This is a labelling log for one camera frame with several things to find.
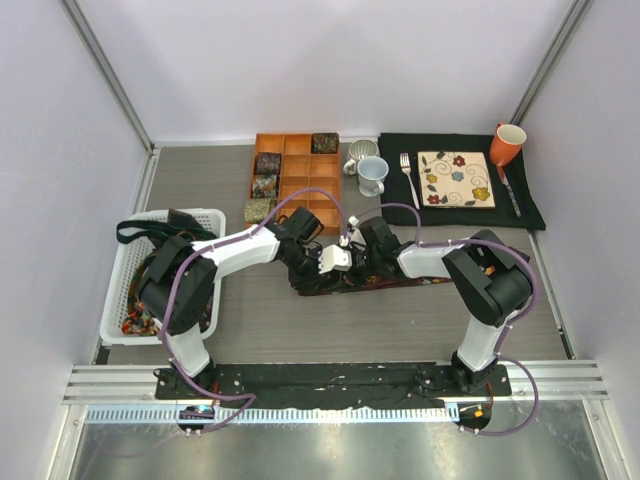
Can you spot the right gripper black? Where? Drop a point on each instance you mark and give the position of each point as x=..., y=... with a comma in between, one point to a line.
x=356, y=279

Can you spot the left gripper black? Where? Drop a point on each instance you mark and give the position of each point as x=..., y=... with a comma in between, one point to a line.
x=312, y=277

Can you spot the dark red patterned tie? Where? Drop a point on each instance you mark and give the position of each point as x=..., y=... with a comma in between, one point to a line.
x=475, y=271

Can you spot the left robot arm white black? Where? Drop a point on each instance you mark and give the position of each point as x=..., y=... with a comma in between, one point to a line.
x=176, y=287

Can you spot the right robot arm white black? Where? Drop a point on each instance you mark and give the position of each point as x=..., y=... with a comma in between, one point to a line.
x=478, y=352

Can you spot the pile of patterned ties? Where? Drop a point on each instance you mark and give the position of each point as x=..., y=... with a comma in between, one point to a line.
x=179, y=223

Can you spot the rolled olive green tie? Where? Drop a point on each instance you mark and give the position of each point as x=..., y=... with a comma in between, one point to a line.
x=257, y=209

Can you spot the rolled brown patterned tie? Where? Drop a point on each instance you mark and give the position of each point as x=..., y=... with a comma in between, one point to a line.
x=265, y=186

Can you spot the pale blue mug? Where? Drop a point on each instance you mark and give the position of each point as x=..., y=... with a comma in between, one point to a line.
x=372, y=172

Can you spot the orange compartment tray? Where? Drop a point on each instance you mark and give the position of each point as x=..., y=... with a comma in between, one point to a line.
x=306, y=180

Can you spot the silver fork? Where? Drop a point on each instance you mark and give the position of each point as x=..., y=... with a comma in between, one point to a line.
x=405, y=166

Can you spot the rolled purple patterned tie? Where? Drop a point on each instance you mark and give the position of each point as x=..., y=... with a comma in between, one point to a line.
x=268, y=163

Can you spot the floral square plate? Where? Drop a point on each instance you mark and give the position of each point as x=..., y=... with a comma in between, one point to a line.
x=450, y=179

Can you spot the grey ribbed mug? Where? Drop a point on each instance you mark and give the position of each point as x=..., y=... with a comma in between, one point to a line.
x=358, y=150

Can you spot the rolled dark tie top right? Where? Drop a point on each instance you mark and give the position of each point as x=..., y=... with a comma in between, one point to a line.
x=326, y=143

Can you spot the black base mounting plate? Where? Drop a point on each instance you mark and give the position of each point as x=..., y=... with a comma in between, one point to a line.
x=339, y=386

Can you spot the black cloth placemat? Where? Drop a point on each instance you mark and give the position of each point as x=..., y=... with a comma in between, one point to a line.
x=397, y=190

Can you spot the white plastic basket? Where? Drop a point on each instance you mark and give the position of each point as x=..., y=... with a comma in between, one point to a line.
x=126, y=261

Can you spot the orange mug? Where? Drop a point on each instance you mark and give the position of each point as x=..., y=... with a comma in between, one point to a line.
x=506, y=144

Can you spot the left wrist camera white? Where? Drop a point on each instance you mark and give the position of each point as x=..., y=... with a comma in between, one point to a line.
x=336, y=257

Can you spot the patterned handle knife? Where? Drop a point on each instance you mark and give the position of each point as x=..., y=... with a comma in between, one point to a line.
x=505, y=181

